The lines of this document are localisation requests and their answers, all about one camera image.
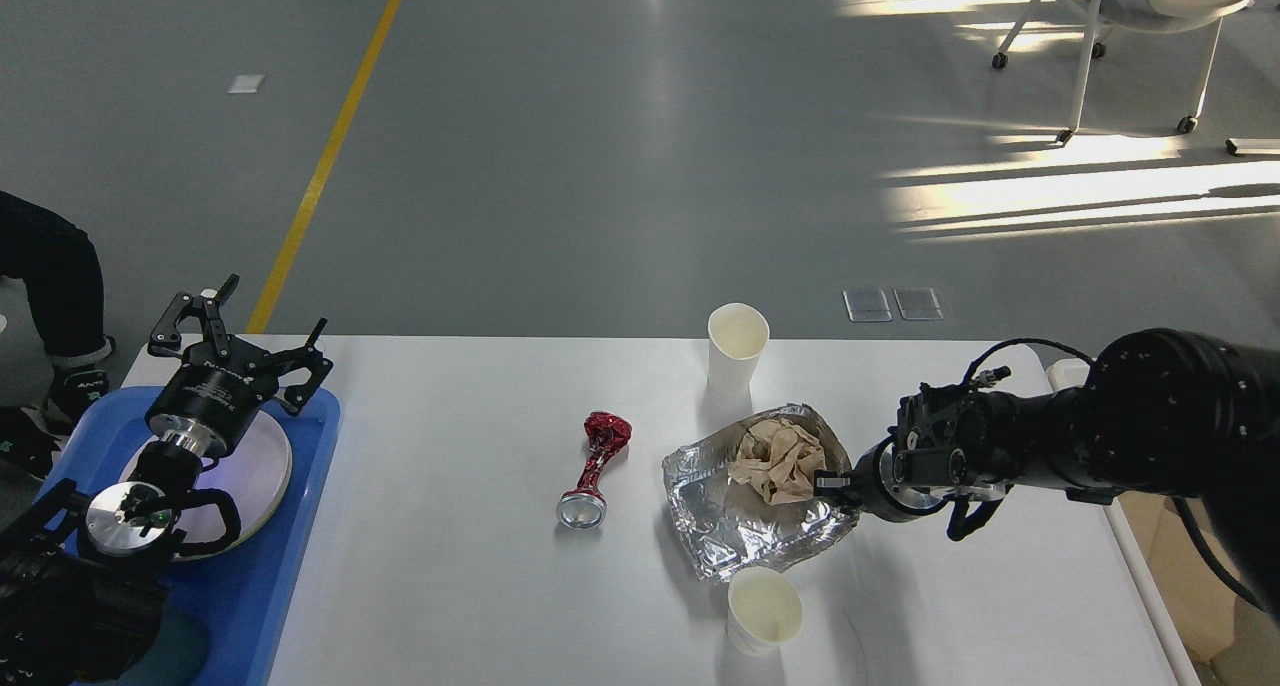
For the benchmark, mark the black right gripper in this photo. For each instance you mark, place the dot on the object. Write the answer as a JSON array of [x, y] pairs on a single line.
[[869, 487]]

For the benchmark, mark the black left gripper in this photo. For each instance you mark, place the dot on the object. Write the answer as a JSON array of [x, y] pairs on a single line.
[[212, 407]]

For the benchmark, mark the brown paper napkin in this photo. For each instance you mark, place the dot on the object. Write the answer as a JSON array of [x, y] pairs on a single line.
[[779, 460]]

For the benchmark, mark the pink plate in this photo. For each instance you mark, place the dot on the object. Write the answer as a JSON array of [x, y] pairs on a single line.
[[173, 483]]

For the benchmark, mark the aluminium foil tray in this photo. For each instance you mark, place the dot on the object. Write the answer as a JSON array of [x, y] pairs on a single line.
[[725, 526]]

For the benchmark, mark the teal mug yellow inside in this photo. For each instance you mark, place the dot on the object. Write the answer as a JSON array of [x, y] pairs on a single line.
[[178, 654]]

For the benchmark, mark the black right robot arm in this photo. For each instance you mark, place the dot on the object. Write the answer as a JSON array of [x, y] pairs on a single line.
[[1161, 411]]

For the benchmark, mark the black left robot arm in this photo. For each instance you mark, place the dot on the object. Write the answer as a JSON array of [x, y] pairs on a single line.
[[72, 611]]

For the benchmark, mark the lying white paper cup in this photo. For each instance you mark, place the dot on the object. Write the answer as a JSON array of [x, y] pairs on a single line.
[[764, 610]]

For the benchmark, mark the upright white paper cup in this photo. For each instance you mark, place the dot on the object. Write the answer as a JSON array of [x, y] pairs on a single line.
[[738, 335]]

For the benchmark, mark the clear floor plate left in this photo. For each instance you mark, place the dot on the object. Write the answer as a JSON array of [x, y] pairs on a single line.
[[867, 305]]

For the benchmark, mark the clear floor plate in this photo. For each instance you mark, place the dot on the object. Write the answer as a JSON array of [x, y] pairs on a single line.
[[867, 305], [919, 304]]

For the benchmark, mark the clear floor plate right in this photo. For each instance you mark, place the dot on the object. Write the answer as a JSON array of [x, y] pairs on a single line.
[[919, 304]]

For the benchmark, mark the person dark trousers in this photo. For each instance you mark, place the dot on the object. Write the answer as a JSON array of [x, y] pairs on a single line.
[[59, 267]]

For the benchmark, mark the blue plastic tray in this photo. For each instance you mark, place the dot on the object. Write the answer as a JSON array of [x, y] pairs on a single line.
[[242, 596]]

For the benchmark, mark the crushed red can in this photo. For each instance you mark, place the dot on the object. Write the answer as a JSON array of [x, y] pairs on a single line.
[[584, 507]]

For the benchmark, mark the white plastic bin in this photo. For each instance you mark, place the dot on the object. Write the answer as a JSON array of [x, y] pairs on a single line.
[[1186, 672]]

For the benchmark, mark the white office chair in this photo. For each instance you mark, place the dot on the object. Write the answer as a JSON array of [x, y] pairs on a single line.
[[1100, 17]]

